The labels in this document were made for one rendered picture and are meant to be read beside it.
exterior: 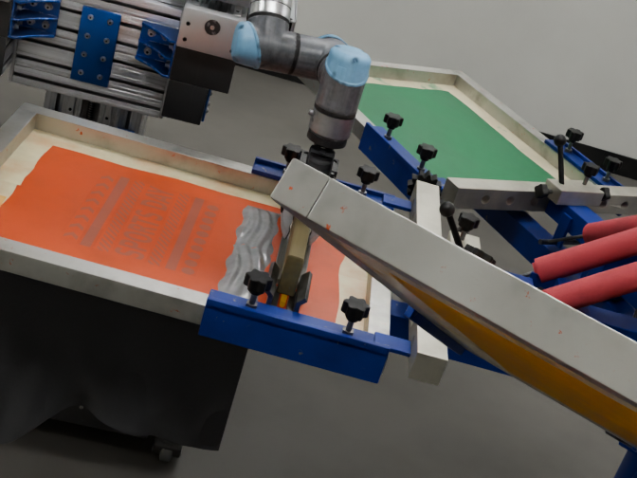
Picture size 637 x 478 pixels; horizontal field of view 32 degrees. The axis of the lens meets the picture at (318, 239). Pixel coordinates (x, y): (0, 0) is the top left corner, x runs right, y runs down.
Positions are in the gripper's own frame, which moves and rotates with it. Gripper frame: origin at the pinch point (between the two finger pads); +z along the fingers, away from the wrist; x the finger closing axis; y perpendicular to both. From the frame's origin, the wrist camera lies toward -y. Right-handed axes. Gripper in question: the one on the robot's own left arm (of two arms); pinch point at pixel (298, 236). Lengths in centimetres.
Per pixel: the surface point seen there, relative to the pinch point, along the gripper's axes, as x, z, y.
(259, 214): 8.0, 4.5, 14.1
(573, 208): -57, -4, 43
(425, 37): -46, 55, 381
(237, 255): 9.7, 4.5, -4.7
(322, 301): -6.9, 5.4, -11.0
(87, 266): 31.7, 2.0, -27.0
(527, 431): -91, 100, 115
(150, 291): 21.0, 2.3, -28.8
